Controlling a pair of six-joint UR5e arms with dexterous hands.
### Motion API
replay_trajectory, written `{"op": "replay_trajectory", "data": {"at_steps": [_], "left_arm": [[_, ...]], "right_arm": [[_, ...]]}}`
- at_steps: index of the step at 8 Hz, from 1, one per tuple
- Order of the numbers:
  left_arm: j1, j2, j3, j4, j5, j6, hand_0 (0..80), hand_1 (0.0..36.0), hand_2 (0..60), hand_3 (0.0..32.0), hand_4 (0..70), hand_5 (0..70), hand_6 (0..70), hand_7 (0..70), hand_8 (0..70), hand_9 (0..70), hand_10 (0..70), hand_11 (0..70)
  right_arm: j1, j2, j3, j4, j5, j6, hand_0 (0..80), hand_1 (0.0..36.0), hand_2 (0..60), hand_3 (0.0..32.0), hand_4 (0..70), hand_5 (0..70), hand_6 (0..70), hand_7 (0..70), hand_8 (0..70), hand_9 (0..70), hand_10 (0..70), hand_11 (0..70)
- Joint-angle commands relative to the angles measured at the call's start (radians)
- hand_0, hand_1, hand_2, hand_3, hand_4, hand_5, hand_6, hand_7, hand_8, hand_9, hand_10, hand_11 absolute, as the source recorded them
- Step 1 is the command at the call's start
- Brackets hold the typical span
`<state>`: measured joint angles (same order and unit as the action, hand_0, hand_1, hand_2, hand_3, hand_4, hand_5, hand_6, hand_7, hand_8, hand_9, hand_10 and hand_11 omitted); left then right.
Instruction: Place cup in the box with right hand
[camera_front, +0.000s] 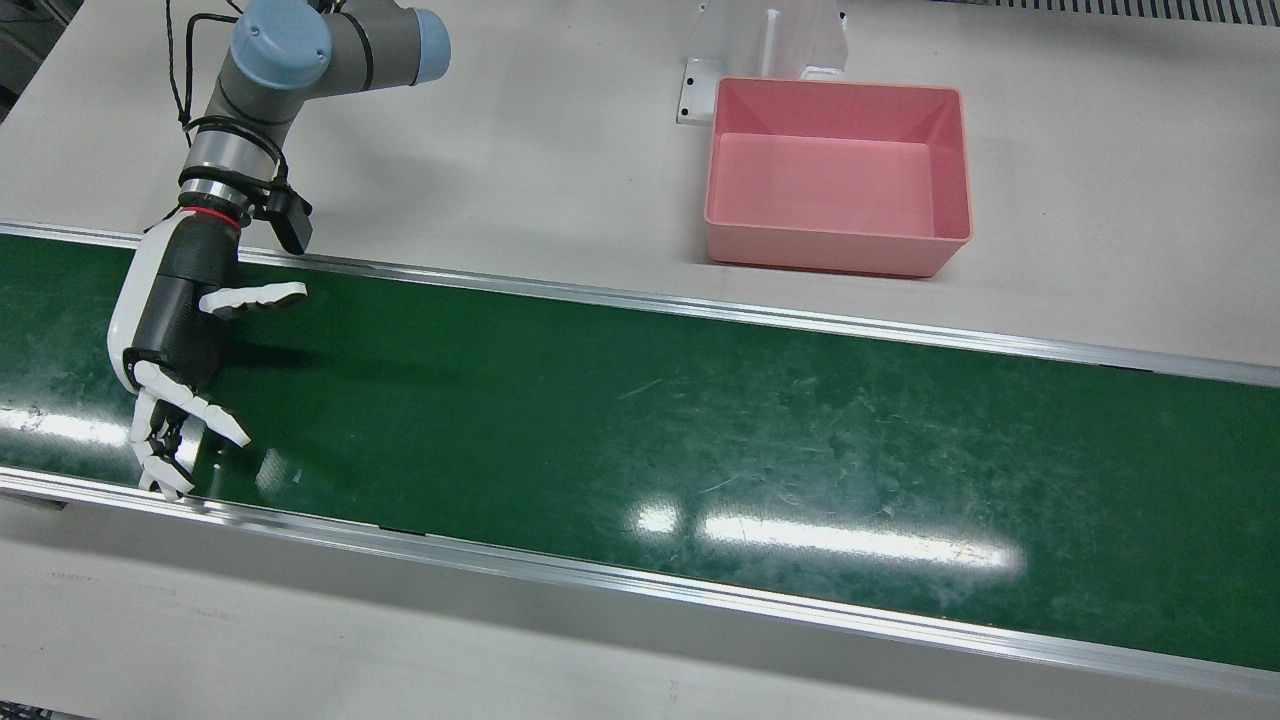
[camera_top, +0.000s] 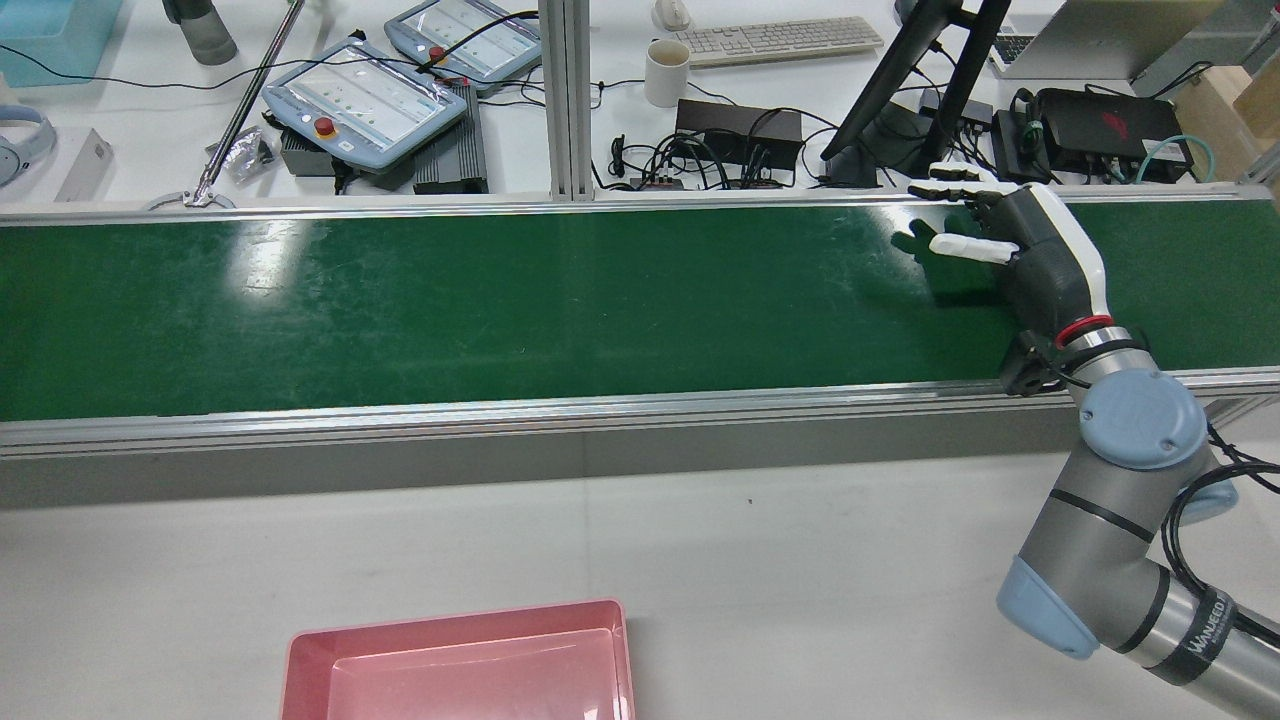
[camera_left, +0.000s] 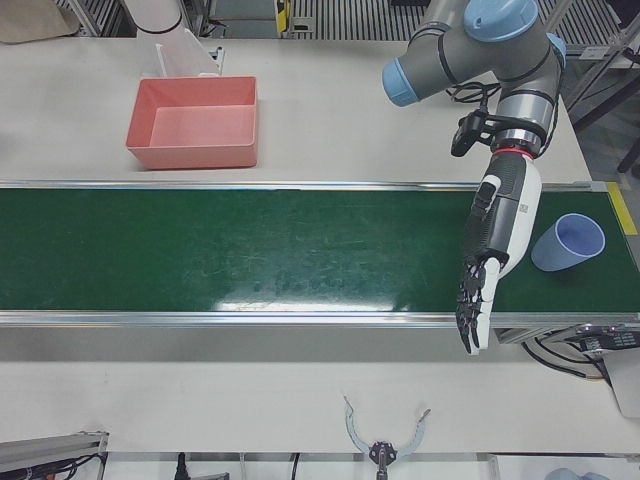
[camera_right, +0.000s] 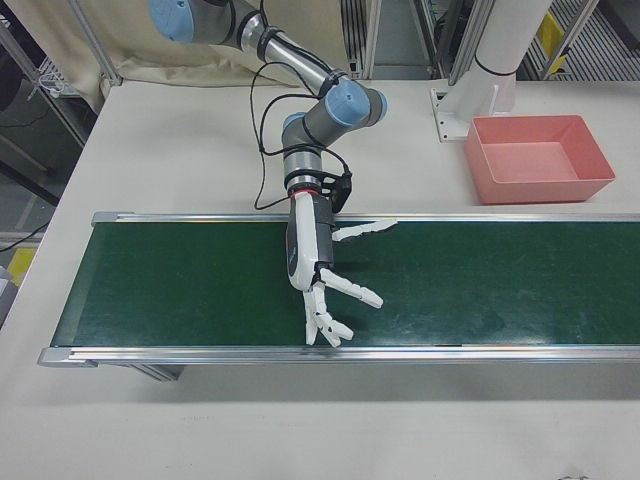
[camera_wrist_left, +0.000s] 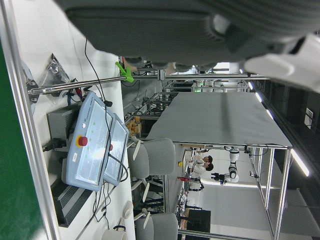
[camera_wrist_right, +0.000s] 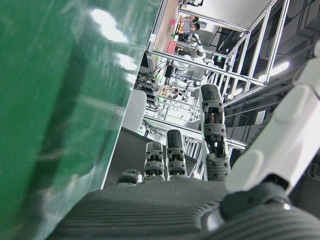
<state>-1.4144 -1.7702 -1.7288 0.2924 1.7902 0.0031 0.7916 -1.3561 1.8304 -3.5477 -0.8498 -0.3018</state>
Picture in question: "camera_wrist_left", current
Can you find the green plastic clamp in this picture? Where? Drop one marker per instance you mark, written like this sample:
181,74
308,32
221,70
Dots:
126,73

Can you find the aluminium frame beam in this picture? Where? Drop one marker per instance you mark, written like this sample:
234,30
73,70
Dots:
200,77

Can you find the yellow small object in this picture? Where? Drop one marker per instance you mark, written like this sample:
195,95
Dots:
180,164

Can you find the grey office chair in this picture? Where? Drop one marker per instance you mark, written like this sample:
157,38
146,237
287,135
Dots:
162,227
160,155

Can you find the black finned heat sink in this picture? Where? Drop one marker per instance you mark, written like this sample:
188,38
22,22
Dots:
67,200

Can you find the black power plug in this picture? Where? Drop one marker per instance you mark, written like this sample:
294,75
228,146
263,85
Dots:
56,143

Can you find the small blue-grey teach pendant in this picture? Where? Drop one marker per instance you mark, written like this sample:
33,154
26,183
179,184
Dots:
117,142

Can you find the aluminium frame cell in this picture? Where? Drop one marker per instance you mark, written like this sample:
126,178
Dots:
284,175

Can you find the white round device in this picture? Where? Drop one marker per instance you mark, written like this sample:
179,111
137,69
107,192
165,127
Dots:
128,210

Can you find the metal rod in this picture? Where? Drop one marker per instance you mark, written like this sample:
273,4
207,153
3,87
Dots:
75,84

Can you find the green conveyor belt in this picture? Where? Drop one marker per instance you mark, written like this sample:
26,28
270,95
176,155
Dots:
15,175

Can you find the grey metal control box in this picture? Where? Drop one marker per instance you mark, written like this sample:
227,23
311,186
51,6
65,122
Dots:
60,120

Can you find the large blue-grey teach pendant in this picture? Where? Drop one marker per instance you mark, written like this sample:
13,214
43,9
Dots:
87,140

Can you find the person in white coat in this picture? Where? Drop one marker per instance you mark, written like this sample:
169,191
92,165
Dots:
200,169
203,159

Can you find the left robot hand grey white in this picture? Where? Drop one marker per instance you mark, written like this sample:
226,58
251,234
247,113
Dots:
155,32

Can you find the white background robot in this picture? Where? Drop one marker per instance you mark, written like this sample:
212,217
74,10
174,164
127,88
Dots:
233,172

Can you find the aluminium conveyor side rail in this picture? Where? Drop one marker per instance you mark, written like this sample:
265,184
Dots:
31,140

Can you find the clear plastic bag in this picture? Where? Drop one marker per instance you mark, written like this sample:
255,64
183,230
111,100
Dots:
56,70

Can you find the black monitor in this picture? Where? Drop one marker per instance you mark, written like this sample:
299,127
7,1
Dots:
198,220

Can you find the ceiling light strip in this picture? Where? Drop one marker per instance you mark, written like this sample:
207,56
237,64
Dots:
300,162

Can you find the metal rod base bracket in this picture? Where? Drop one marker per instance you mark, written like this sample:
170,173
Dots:
32,83

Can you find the grey sheet canopy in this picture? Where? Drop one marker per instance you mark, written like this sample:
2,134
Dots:
212,120

